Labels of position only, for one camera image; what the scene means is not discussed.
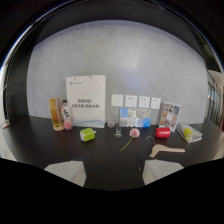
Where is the colourful printed booklet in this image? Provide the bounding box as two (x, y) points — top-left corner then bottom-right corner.
(158, 101), (182, 133)

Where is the white paper shopping bag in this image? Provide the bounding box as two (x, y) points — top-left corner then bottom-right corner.
(65, 74), (107, 129)

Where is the clear glass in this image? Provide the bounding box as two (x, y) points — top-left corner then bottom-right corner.
(114, 110), (123, 139)

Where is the wooden clothes hanger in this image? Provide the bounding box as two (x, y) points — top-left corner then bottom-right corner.
(145, 135), (186, 159)

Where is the blue white brochure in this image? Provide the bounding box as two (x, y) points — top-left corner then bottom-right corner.
(118, 107), (152, 128)

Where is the white wall switch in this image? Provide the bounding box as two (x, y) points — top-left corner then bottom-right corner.
(110, 93), (125, 108)

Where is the white wall socket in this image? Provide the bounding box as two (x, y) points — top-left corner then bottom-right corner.
(138, 95), (151, 109)
(150, 96), (162, 110)
(124, 94), (138, 109)

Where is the yellow box on wooden base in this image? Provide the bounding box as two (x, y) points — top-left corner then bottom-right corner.
(49, 97), (66, 132)

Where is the green white plug adapter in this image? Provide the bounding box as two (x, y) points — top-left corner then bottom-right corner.
(79, 127), (97, 142)

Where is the bottle with pink drink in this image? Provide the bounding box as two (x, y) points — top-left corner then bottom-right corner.
(60, 99), (74, 131)

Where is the pink artificial flower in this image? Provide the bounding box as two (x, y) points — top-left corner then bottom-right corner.
(120, 128), (141, 153)

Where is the clear packet with yellow item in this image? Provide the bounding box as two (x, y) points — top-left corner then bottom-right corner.
(175, 122), (203, 144)

